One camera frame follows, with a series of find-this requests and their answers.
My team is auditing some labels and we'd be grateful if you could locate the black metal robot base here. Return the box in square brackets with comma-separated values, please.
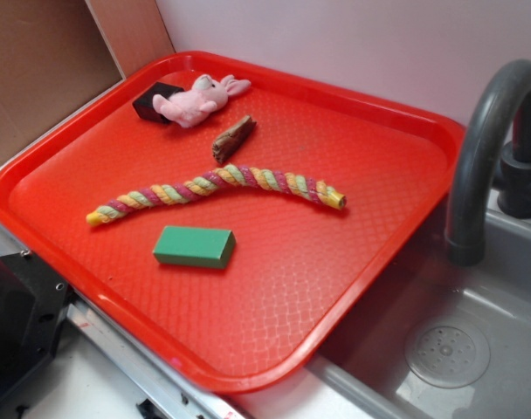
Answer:
[0, 253, 69, 391]

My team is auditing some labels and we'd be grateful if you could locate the multicolour twisted rope toy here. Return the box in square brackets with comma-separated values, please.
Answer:
[86, 164, 347, 227]

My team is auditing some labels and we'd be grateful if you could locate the pink plush bunny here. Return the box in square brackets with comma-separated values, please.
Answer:
[151, 74, 252, 128]

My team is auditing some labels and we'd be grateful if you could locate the red plastic tray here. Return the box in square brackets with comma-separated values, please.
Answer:
[0, 52, 464, 394]

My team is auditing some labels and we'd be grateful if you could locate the dark faucet handle base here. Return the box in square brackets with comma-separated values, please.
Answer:
[498, 116, 531, 219]

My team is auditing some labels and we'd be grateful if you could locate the brown wooden stick piece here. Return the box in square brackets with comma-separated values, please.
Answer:
[211, 115, 257, 164]

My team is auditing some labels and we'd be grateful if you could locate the green rectangular block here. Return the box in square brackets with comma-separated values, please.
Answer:
[153, 226, 236, 269]

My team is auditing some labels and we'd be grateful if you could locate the black rectangular block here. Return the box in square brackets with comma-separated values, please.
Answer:
[131, 81, 186, 126]

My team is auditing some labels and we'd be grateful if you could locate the round sink drain strainer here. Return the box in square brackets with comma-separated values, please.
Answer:
[404, 316, 491, 389]

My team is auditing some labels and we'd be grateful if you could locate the grey curved faucet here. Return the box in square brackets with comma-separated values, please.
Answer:
[445, 59, 531, 266]

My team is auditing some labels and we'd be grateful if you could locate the brown cardboard panel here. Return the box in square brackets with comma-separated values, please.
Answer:
[0, 1, 174, 167]

